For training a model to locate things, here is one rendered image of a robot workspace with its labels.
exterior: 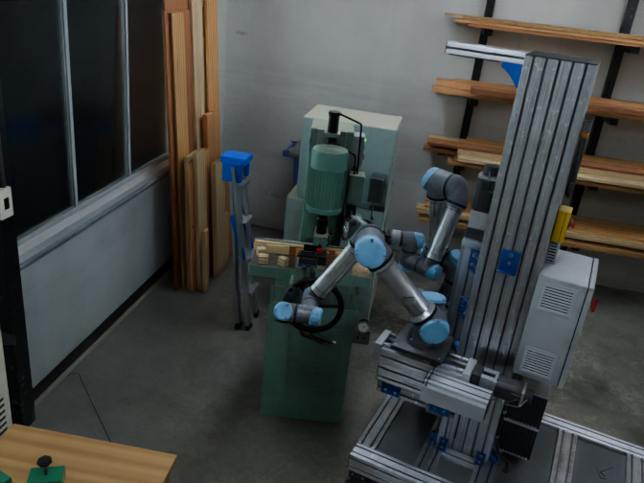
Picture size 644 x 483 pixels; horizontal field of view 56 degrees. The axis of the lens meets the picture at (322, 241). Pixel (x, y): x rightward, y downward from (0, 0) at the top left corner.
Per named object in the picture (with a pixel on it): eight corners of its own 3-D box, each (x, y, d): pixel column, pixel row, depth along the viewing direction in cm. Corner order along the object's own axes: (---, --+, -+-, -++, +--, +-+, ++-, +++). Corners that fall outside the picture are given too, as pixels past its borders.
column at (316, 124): (296, 258, 329) (310, 126, 300) (300, 241, 350) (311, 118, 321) (337, 262, 329) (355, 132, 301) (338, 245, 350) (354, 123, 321)
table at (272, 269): (243, 284, 287) (244, 272, 285) (253, 257, 315) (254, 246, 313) (371, 298, 287) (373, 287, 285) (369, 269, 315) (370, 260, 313)
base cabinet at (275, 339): (258, 415, 329) (267, 301, 301) (270, 355, 382) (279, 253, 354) (340, 424, 329) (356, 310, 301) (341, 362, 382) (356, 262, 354)
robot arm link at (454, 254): (459, 287, 291) (465, 261, 286) (437, 275, 300) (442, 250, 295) (473, 280, 299) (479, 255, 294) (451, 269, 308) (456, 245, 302)
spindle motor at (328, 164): (305, 214, 290) (310, 151, 278) (307, 201, 306) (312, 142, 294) (341, 218, 290) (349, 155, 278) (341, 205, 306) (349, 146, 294)
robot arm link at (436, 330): (451, 318, 249) (373, 219, 235) (456, 337, 235) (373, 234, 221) (427, 333, 253) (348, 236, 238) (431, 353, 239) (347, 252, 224)
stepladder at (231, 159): (228, 329, 406) (217, 157, 361) (239, 311, 429) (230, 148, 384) (251, 331, 403) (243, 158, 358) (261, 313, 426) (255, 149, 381)
